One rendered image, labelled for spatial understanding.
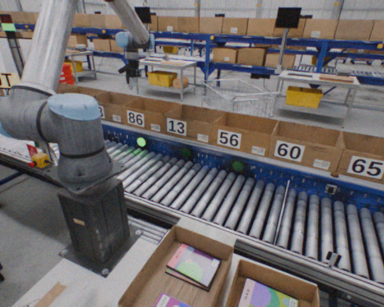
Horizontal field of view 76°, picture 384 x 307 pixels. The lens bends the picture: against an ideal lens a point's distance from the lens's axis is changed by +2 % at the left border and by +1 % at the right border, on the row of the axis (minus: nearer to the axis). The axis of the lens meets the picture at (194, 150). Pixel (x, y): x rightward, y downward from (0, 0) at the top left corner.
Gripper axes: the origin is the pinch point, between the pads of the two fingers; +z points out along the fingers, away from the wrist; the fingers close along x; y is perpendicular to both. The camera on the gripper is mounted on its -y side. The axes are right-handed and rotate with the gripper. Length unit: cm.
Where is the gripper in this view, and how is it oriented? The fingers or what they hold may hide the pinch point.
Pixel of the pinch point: (130, 87)
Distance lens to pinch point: 189.7
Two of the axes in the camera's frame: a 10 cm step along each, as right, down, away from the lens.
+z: -0.7, 9.3, 3.7
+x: 3.4, -3.3, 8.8
